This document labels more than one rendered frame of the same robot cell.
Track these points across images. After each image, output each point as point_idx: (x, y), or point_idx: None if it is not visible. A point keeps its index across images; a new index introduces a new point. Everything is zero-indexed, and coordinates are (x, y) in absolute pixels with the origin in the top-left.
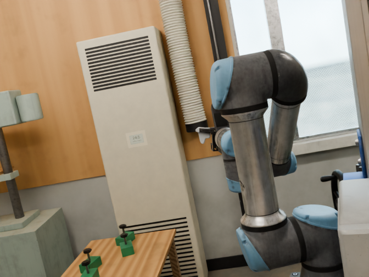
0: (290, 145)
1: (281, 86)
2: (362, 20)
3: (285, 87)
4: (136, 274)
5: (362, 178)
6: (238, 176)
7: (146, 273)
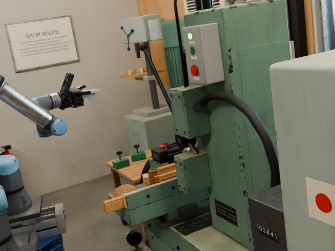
0: (30, 117)
1: None
2: None
3: None
4: (136, 173)
5: None
6: (36, 127)
7: (138, 175)
